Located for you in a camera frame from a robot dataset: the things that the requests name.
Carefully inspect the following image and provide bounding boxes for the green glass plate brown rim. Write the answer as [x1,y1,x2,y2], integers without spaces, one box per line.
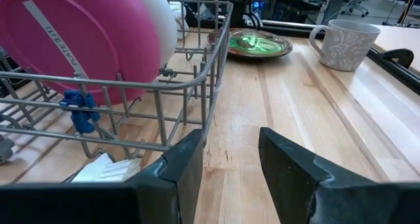
[206,27,294,60]

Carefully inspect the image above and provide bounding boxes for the office chair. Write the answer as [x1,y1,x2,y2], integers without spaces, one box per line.
[340,0,371,18]

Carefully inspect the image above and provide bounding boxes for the grey wire dish rack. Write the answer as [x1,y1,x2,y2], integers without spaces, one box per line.
[0,0,234,161]

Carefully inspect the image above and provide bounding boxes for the black clamp knob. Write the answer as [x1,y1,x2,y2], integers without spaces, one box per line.
[381,48,415,70]

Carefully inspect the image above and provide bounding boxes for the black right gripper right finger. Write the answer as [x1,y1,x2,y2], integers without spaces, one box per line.
[258,127,420,224]

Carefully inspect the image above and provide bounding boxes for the white plate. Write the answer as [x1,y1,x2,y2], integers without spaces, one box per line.
[133,0,179,69]

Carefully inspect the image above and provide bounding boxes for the pink plastic plate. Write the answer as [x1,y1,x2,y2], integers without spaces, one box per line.
[0,0,161,106]

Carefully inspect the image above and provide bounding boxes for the grey floral mug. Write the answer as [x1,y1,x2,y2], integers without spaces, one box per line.
[308,19,382,72]

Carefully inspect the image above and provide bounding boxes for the white cloth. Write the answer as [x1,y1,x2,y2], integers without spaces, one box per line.
[70,152,142,184]

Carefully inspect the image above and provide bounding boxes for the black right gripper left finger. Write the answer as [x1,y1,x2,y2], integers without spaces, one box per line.
[0,129,205,224]

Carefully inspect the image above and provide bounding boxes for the black table frame rail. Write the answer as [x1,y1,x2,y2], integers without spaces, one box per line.
[261,18,420,97]

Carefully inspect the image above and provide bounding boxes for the blue plastic rack clip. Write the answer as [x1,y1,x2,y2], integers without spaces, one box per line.
[60,89,101,135]

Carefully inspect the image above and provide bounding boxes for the grey plastic rack clip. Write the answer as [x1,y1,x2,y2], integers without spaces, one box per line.
[0,135,16,165]

